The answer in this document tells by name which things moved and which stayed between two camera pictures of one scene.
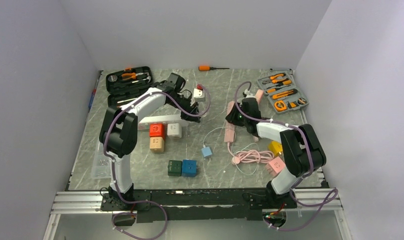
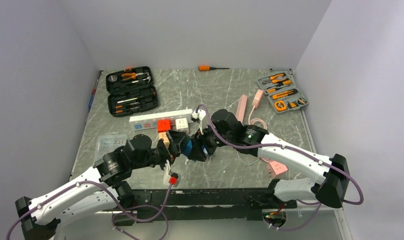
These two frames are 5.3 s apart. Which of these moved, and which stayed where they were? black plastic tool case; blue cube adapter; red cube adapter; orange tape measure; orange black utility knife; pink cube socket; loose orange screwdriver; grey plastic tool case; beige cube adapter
Moved: red cube adapter; beige cube adapter; blue cube adapter
Stayed: pink cube socket; grey plastic tool case; orange tape measure; black plastic tool case; loose orange screwdriver; orange black utility knife
